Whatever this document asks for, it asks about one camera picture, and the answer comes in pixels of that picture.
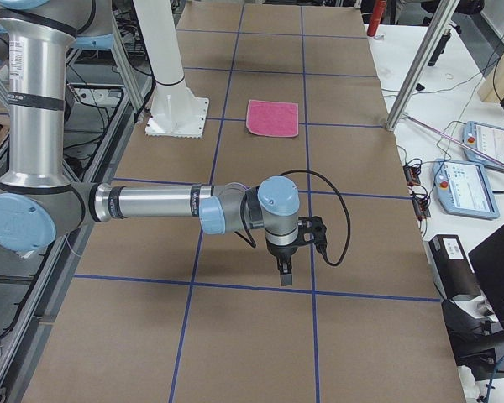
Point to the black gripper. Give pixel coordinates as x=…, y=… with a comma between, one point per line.
x=280, y=251

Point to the pink towel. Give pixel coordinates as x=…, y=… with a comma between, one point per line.
x=272, y=119

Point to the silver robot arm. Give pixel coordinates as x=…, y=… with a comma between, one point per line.
x=38, y=204

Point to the small electronics board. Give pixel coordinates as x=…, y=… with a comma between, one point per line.
x=412, y=174

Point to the black box white label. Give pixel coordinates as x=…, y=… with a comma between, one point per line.
x=457, y=280

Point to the near blue teach pendant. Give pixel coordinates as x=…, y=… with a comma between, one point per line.
x=463, y=189

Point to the blue teach pendant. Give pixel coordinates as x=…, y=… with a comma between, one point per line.
x=463, y=189
x=486, y=138

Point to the reacher grabber stick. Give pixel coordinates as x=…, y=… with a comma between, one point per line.
x=456, y=141

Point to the black computer monitor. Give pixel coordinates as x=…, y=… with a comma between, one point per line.
x=487, y=260

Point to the far blue teach pendant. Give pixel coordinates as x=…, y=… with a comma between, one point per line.
x=486, y=138

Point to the red fire extinguisher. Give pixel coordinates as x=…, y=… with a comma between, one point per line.
x=376, y=17

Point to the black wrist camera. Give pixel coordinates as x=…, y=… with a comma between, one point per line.
x=311, y=230

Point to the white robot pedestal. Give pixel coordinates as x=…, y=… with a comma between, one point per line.
x=174, y=111

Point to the aluminium frame post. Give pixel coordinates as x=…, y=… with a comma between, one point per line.
x=428, y=45

